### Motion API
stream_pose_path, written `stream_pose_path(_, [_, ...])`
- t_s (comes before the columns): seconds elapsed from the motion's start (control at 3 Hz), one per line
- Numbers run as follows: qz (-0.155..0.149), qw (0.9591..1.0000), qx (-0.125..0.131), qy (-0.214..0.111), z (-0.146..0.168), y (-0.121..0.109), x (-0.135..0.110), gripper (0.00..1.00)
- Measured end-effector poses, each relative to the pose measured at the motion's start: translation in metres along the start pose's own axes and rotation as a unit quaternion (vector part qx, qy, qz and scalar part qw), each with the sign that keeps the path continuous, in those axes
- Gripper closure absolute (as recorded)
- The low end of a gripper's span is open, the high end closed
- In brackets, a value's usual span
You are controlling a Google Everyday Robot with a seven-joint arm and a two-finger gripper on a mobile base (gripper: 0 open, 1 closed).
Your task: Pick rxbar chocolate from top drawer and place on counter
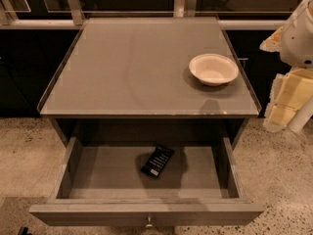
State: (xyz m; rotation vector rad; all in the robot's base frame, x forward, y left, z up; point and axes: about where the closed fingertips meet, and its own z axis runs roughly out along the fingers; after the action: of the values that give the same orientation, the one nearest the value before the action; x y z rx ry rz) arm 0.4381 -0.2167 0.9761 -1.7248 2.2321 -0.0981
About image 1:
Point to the white paper bowl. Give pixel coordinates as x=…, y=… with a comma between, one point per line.
x=213, y=69

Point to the metal railing frame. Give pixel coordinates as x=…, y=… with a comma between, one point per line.
x=232, y=14

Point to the open grey top drawer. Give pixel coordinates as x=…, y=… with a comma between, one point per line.
x=104, y=186

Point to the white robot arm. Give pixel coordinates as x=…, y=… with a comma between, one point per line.
x=291, y=96

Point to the black rxbar chocolate wrapper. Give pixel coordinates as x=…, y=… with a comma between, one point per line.
x=157, y=161

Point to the round metal drawer knob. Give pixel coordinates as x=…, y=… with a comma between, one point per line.
x=149, y=223

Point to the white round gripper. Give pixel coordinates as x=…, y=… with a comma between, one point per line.
x=297, y=41

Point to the black object at floor edge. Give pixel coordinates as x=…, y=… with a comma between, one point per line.
x=24, y=231

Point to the grey cabinet with glass top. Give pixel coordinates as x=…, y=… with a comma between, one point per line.
x=139, y=68

